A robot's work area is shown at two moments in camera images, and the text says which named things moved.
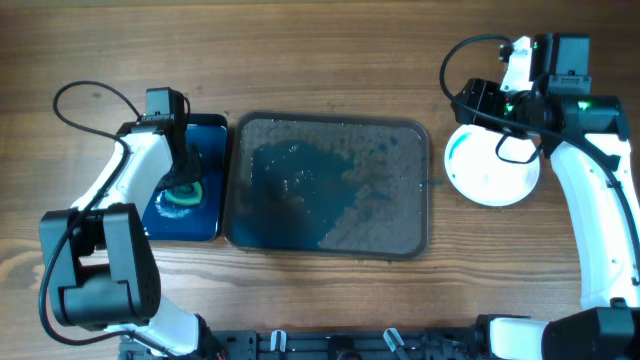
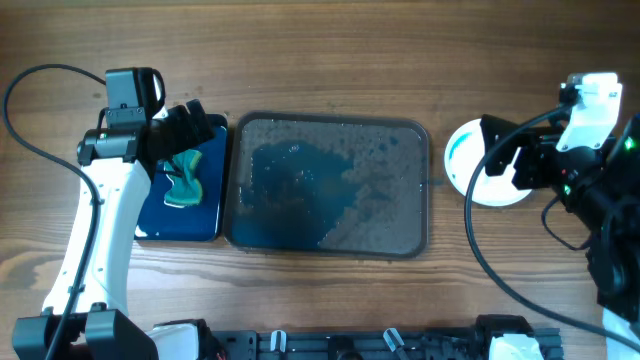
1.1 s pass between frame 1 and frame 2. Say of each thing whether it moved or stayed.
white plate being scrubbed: stayed
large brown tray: stayed
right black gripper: moved
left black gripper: moved
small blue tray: stayed
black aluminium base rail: stayed
